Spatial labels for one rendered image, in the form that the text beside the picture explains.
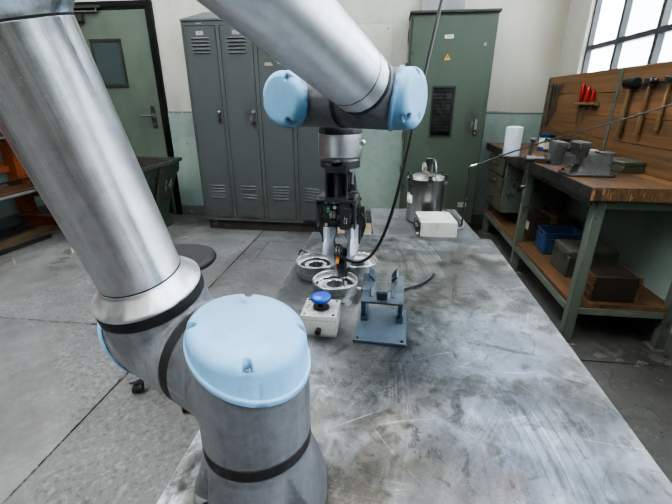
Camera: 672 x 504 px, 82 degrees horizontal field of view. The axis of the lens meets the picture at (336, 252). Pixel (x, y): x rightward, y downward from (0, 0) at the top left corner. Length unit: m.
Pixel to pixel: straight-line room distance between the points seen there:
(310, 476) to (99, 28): 4.80
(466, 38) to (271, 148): 1.90
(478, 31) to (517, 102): 0.82
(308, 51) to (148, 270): 0.26
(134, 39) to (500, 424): 4.61
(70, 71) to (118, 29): 4.51
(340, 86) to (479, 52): 3.39
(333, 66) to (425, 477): 0.48
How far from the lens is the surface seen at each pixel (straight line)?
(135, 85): 4.80
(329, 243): 0.75
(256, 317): 0.39
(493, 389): 0.70
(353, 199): 0.67
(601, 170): 2.44
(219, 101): 3.86
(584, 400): 0.74
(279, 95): 0.57
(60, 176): 0.39
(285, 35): 0.37
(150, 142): 4.79
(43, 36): 0.38
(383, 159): 4.09
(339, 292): 0.85
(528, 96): 4.26
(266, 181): 3.80
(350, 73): 0.43
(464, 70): 3.77
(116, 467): 1.77
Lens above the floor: 1.23
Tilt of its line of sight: 22 degrees down
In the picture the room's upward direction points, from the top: straight up
